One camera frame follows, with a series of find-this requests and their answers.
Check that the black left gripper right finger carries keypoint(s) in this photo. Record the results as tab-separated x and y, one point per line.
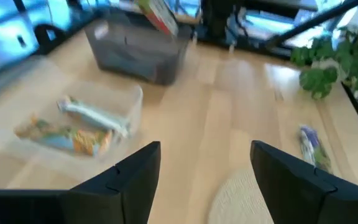
297	196

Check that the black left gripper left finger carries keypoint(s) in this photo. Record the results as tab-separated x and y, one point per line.
129	193

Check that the purple green granola bar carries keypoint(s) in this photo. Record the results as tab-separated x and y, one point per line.
312	146

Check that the brown green granola bar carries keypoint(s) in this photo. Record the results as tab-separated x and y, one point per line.
160	15

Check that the clear plastic bin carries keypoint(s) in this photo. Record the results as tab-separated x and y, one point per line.
133	104

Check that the green artificial plant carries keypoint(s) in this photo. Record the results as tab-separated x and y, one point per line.
319	77

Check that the dark brown plastic bin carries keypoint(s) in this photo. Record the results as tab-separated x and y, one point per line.
135	56

